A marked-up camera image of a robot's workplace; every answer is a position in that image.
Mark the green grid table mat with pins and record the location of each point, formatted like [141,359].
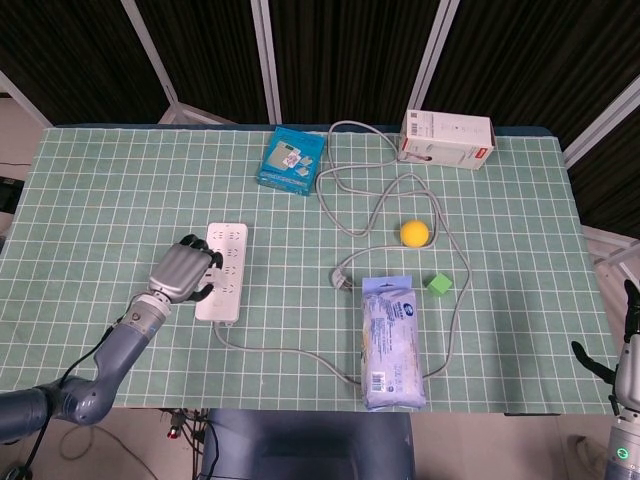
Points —
[125,190]

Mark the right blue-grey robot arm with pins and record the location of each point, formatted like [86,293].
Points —
[622,445]

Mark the dark partition panel white frame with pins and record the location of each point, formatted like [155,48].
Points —
[210,50]
[75,55]
[525,55]
[615,190]
[350,55]

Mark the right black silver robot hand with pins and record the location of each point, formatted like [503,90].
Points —
[631,370]

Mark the blue tissue pack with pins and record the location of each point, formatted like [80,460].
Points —
[392,345]

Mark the yellow foam ball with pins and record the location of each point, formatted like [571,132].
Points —
[414,234]

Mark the red emergency stop button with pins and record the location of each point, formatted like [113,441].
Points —
[173,433]

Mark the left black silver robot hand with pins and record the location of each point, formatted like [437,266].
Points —
[180,272]

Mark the white desk lamp box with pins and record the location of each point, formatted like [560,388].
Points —
[450,135]

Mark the black box device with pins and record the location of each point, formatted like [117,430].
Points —
[9,195]

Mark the green cube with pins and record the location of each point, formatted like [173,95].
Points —
[439,286]

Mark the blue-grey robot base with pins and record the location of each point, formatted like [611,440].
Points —
[310,445]

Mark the blue cardboard box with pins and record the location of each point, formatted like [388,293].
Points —
[292,160]

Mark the white power strip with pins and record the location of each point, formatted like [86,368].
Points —
[230,305]

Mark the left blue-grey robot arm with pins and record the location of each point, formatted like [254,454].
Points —
[120,350]

